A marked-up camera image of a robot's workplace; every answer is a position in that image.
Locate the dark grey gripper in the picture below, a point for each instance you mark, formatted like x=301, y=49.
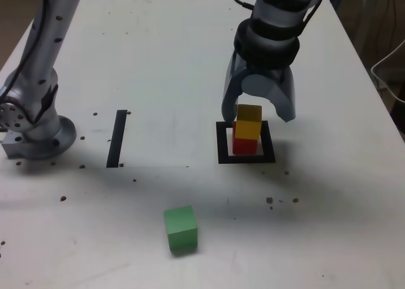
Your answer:
x=264, y=71

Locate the yellow cube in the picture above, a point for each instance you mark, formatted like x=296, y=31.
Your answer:
x=249, y=124

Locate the red cube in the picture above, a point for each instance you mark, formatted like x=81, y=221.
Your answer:
x=243, y=147

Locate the green cube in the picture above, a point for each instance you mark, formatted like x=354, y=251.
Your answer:
x=182, y=233

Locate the black tape square outline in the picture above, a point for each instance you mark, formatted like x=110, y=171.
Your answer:
x=221, y=143

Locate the black tape strip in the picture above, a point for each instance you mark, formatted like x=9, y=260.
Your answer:
x=116, y=140

